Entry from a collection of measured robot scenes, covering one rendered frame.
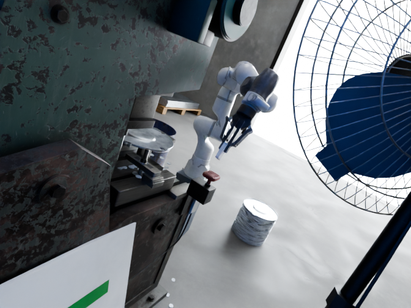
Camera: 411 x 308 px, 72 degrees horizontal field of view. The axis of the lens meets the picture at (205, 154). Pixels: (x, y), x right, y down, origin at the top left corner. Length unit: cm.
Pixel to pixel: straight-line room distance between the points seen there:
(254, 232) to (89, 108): 176
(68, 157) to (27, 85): 16
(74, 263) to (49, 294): 9
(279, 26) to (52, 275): 549
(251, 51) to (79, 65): 536
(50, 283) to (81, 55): 57
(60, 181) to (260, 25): 554
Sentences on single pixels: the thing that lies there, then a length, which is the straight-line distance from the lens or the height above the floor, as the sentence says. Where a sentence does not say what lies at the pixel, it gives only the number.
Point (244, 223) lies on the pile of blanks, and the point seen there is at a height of 13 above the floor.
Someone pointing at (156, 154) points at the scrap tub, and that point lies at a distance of 237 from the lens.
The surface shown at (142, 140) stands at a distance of 116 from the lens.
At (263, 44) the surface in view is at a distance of 587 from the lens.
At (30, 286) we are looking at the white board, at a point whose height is 55.
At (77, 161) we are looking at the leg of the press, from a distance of 70.
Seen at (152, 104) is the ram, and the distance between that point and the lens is 108.
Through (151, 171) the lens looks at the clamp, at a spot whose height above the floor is 75.
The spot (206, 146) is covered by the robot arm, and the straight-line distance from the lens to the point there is 174.
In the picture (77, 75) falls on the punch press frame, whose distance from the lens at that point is 69.
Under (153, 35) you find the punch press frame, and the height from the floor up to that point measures 117.
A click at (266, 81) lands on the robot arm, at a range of 116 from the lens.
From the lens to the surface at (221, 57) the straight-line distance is 619.
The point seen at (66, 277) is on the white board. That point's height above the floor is 52.
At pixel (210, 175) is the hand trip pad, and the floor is 76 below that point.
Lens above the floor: 119
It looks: 18 degrees down
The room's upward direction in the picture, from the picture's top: 22 degrees clockwise
